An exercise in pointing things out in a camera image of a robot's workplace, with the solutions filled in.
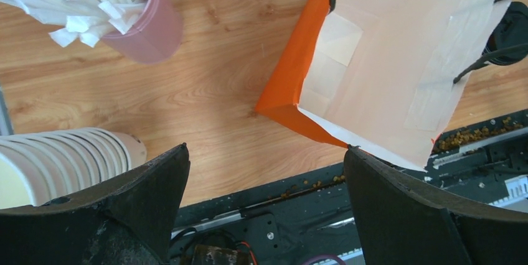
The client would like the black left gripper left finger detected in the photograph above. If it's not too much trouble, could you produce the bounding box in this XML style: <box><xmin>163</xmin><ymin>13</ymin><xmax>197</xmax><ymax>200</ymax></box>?
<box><xmin>1</xmin><ymin>144</ymin><xmax>191</xmax><ymax>264</ymax></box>

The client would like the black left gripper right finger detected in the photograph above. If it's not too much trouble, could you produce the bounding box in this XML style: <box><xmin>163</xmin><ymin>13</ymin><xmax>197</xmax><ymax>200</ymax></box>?
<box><xmin>344</xmin><ymin>146</ymin><xmax>527</xmax><ymax>264</ymax></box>

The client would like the orange and white paper bag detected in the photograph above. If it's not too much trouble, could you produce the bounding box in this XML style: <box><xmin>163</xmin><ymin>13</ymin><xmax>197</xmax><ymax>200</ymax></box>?
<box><xmin>255</xmin><ymin>0</ymin><xmax>512</xmax><ymax>171</ymax></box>

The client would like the stack of white paper cups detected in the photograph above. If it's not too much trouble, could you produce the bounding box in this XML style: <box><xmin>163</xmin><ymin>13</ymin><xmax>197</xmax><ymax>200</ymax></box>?
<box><xmin>1</xmin><ymin>128</ymin><xmax>148</xmax><ymax>209</ymax></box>

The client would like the pink cup of straws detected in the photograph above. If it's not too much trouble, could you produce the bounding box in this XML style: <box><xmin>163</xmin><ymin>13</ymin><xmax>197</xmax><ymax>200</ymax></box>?
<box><xmin>1</xmin><ymin>0</ymin><xmax>183</xmax><ymax>64</ymax></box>

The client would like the stack of black lids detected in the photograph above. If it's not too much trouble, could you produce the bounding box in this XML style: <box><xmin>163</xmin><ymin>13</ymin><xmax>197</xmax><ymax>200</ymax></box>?
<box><xmin>483</xmin><ymin>1</ymin><xmax>527</xmax><ymax>66</ymax></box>

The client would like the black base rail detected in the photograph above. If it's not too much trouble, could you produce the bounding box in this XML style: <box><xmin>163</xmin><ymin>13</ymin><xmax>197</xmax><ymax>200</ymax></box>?
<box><xmin>169</xmin><ymin>110</ymin><xmax>527</xmax><ymax>264</ymax></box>

